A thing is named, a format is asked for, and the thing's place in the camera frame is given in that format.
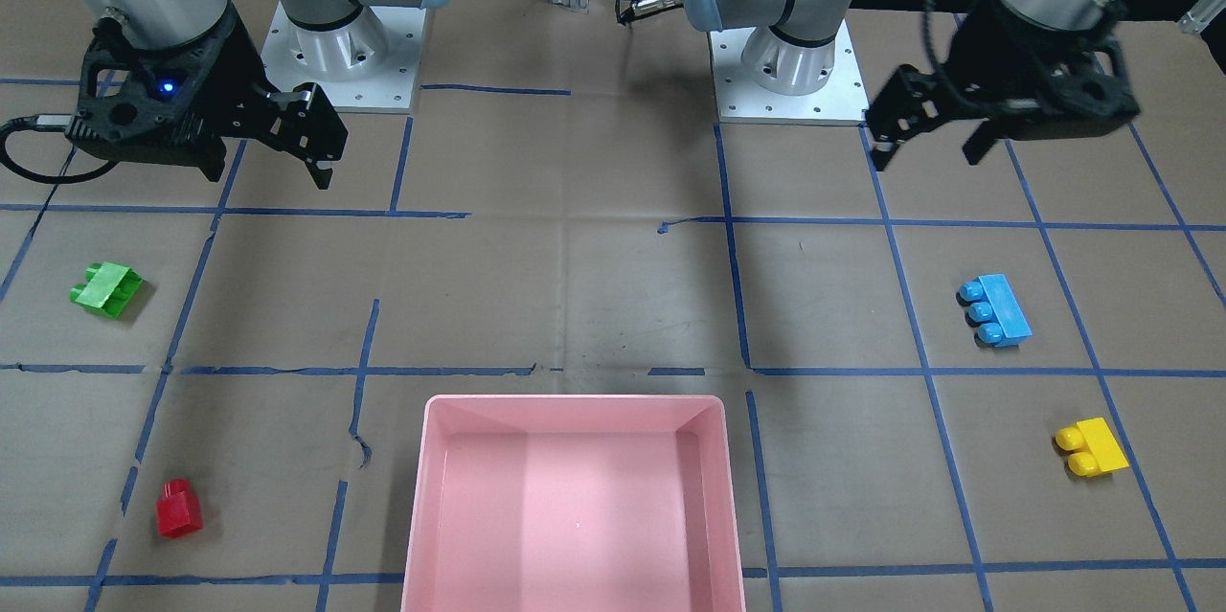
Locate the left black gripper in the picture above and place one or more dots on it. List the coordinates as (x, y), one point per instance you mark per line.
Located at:
(1008, 56)

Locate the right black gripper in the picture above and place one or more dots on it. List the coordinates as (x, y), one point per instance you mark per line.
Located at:
(233, 73)

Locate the blue three-stud block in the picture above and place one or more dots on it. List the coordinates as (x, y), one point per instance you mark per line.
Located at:
(992, 309)

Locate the green two-stud block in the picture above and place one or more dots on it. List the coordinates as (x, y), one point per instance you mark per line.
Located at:
(107, 289)

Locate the yellow two-stud block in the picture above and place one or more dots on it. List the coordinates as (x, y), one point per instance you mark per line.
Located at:
(1090, 448)

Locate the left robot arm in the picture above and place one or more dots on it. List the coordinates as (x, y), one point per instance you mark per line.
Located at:
(813, 23)

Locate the pink plastic box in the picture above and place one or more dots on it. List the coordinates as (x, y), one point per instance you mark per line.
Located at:
(574, 503)

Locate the red small block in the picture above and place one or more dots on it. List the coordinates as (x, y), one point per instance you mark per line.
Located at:
(178, 510)

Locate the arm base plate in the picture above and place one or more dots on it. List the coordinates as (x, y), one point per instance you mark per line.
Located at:
(759, 79)
(371, 66)

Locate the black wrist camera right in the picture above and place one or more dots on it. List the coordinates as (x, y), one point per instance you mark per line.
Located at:
(139, 108)

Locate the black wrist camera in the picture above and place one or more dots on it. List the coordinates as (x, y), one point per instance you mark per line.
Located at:
(139, 108)
(1092, 93)

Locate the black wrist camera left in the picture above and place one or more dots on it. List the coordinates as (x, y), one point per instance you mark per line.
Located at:
(1092, 93)

